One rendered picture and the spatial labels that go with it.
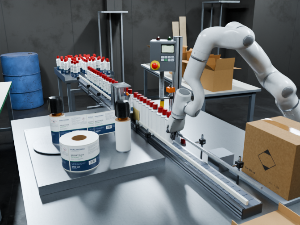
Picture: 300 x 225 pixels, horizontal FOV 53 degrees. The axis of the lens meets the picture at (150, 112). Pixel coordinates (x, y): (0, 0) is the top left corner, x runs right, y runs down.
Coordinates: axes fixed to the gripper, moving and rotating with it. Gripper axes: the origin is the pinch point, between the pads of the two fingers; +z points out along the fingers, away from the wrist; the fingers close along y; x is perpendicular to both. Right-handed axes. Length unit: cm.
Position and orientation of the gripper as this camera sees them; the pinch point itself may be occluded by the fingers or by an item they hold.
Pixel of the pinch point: (172, 136)
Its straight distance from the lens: 180.7
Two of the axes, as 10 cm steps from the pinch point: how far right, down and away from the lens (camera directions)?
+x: 4.1, 5.9, -6.9
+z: -1.5, 8.0, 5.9
